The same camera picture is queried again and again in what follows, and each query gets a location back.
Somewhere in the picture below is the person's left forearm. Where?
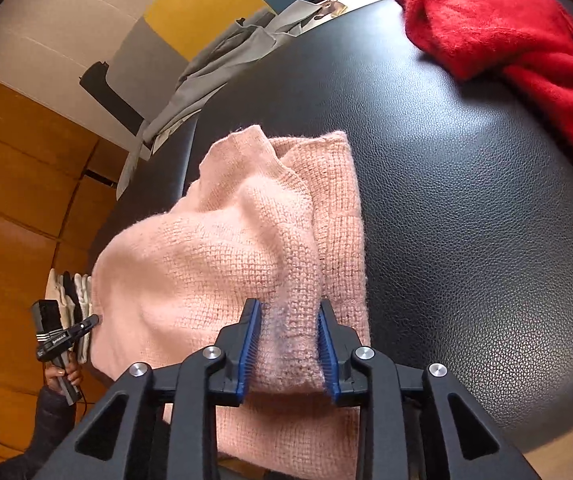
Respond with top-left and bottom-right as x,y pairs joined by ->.
0,384 -> 78,480

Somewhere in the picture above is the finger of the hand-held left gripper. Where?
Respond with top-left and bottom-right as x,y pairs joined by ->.
36,314 -> 102,361

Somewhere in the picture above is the black glove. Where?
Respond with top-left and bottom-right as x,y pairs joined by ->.
61,271 -> 78,331

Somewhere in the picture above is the grey yellow blue panelled chair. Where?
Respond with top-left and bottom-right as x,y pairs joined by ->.
79,0 -> 370,162

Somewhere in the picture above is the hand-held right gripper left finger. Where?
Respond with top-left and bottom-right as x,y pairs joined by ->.
31,298 -> 263,480

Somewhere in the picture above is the pink knitted sweater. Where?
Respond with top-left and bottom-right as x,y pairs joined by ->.
89,125 -> 371,476

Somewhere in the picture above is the printed paper sheet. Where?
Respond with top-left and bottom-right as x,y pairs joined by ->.
309,0 -> 393,25

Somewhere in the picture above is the grey garment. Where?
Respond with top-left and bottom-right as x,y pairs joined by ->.
115,0 -> 328,202

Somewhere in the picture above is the person's left hand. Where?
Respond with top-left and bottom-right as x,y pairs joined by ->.
43,354 -> 85,387

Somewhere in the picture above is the red sweater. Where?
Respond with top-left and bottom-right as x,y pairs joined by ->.
389,0 -> 573,187

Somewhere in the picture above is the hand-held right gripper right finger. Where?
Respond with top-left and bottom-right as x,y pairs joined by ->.
317,298 -> 538,480

